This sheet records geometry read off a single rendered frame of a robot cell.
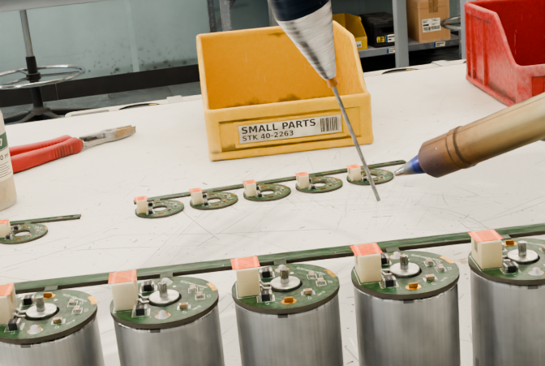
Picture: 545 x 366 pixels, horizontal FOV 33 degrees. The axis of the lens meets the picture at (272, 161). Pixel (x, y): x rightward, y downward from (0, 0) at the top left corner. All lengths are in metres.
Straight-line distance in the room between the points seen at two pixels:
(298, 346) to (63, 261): 0.23
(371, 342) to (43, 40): 4.49
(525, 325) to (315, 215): 0.23
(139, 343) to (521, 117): 0.09
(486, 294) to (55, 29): 4.48
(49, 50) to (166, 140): 4.09
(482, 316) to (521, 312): 0.01
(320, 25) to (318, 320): 0.07
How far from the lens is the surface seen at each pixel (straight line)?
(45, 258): 0.43
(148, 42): 4.70
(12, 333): 0.21
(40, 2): 2.59
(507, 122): 0.18
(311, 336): 0.21
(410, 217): 0.43
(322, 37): 0.17
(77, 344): 0.21
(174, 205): 0.46
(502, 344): 0.22
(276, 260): 0.23
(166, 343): 0.20
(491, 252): 0.21
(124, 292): 0.21
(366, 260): 0.21
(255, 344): 0.21
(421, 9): 4.53
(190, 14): 4.71
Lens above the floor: 0.90
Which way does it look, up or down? 16 degrees down
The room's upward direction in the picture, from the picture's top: 5 degrees counter-clockwise
